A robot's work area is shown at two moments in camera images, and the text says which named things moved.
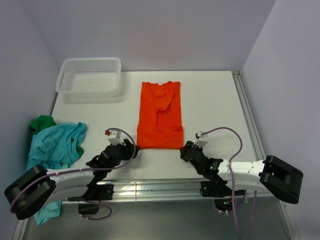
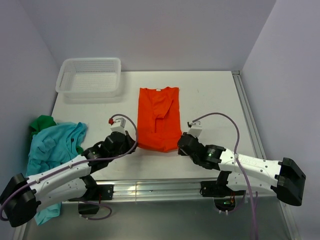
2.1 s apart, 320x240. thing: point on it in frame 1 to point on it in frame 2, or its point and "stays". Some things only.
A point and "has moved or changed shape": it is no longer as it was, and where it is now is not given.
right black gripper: [189, 144] to [181, 152]
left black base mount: [95, 192] stays
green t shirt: [39, 122] stays
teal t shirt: [55, 147] stays
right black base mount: [221, 193] stays
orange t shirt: [159, 125] has moved or changed shape
